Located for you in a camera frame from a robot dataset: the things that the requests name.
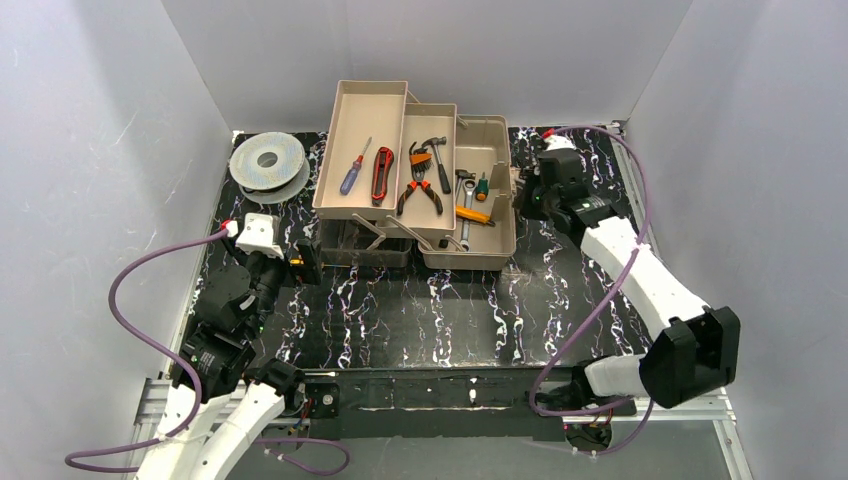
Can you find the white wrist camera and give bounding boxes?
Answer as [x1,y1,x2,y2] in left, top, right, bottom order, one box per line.
[542,129,577,151]
[235,213,284,259]

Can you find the orange yellow utility knife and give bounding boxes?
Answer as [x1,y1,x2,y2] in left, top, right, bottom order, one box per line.
[455,206,495,227]

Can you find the red utility knife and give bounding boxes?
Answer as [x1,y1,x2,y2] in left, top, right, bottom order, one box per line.
[371,146,394,207]

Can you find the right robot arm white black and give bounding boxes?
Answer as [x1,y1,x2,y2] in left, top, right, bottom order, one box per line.
[516,148,741,415]

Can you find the steel combination wrench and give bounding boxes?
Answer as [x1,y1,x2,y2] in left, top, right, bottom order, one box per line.
[456,177,477,251]

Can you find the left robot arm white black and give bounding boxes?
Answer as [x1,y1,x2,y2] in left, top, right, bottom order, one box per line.
[134,240,322,479]

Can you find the orange black pliers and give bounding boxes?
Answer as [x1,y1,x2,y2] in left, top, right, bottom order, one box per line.
[396,178,445,218]

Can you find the aluminium frame rail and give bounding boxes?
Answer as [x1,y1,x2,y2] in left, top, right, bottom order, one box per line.
[135,379,754,479]

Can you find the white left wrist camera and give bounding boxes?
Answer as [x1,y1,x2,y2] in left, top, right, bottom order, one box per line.
[235,213,284,259]

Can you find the blue handled tool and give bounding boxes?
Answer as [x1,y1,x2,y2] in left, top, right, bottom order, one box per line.
[339,136,373,196]

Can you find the beige plastic tool box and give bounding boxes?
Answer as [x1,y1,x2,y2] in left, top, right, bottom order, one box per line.
[313,80,517,271]

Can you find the white filament spool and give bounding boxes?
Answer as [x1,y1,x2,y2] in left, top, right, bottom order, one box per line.
[228,132,311,205]

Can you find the green handled screwdriver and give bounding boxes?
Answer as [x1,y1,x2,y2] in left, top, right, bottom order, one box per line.
[474,173,490,202]

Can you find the orange hex key set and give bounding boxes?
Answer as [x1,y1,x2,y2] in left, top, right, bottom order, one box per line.
[408,142,433,182]

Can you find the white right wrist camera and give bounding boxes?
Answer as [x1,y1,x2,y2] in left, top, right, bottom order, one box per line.
[542,129,577,151]

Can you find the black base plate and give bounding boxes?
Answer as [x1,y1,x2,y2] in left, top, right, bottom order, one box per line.
[239,360,637,442]

